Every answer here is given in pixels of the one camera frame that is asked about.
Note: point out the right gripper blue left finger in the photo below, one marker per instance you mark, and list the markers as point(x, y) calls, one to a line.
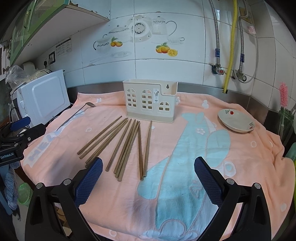
point(42, 221)

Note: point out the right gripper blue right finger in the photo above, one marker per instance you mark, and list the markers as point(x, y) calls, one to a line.
point(253, 222)

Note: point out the wooden chopstick one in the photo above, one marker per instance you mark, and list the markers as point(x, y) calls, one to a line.
point(97, 136)

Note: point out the wooden chopstick two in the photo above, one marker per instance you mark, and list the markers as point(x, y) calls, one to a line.
point(100, 139)

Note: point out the wooden chopstick nine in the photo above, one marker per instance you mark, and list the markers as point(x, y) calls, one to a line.
point(146, 157)

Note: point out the green plastic basket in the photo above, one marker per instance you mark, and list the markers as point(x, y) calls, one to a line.
point(24, 194)

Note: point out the white microwave oven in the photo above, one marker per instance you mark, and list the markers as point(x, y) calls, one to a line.
point(43, 98)

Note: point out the wooden chopstick three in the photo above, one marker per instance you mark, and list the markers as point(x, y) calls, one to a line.
point(106, 142)

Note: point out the wooden chopstick four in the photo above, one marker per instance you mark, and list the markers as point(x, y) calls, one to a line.
point(117, 147)

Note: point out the wooden chopstick six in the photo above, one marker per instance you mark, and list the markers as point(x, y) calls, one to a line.
point(123, 155)

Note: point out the pink whale towel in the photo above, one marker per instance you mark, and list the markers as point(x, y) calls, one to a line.
point(170, 202)

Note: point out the wooden chopstick five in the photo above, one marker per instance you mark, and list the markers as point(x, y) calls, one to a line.
point(124, 147)

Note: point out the wooden chopstick eight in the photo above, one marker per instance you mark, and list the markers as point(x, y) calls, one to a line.
point(140, 156)

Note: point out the white ceramic dish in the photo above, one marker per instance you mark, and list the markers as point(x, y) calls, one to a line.
point(236, 120)

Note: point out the wooden chopstick seven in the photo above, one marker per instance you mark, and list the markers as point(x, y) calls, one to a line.
point(128, 151)

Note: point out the pink bottle brush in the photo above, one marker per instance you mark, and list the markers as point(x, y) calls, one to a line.
point(283, 95)

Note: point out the cream plastic utensil holder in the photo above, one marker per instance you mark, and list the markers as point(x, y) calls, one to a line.
point(151, 100)

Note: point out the green wall cabinet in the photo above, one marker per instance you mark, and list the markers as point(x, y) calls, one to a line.
point(44, 25)

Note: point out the water valve red handle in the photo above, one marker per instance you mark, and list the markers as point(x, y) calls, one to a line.
point(217, 70)

